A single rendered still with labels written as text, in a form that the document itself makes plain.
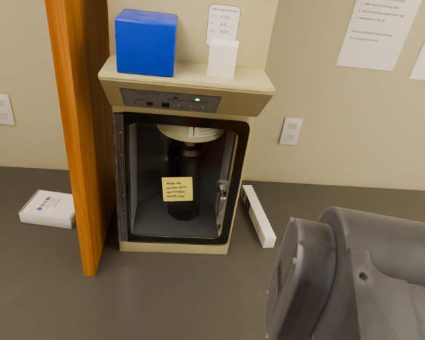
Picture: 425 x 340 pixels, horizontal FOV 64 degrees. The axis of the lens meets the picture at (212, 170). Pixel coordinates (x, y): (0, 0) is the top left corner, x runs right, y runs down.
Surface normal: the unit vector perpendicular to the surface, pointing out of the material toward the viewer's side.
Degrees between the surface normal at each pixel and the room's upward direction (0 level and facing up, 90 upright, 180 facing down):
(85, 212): 90
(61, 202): 0
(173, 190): 90
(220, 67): 90
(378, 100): 90
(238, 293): 0
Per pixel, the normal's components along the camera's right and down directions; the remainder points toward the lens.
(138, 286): 0.11, -0.83
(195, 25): 0.07, 0.56
